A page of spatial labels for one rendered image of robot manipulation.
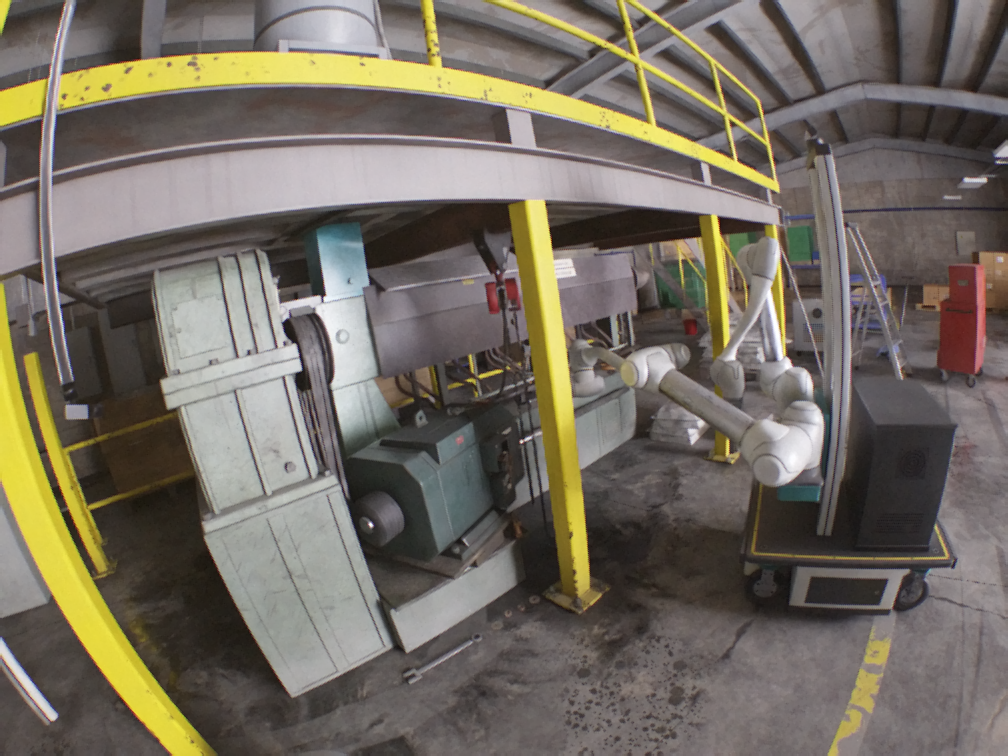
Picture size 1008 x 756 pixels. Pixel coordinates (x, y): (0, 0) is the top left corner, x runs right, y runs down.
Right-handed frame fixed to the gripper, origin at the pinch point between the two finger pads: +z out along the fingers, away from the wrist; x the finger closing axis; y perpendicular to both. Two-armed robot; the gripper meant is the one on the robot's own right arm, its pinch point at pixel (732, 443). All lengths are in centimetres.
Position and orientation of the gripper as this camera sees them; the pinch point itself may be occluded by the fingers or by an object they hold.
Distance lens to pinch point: 211.4
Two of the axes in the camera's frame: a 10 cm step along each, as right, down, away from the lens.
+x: 5.4, -2.6, 8.0
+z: 1.5, 9.7, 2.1
